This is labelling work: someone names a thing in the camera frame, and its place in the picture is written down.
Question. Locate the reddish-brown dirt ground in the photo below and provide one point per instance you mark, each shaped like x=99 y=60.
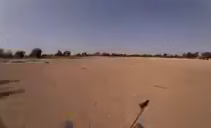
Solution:
x=106 y=86

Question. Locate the robot's own part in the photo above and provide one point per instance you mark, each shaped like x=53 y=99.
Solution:
x=139 y=126
x=69 y=122

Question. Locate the row of distant trees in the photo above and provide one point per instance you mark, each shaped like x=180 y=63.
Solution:
x=35 y=52

